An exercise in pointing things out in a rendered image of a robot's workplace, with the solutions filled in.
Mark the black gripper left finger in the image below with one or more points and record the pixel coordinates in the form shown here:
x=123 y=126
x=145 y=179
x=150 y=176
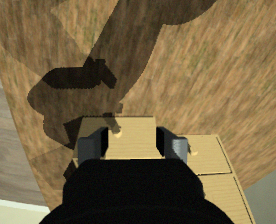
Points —
x=94 y=146

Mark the tan wooden chest of drawers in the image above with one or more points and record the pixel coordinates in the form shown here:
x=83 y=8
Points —
x=225 y=175

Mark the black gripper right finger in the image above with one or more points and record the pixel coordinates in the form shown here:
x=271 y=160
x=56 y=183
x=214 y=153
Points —
x=171 y=146

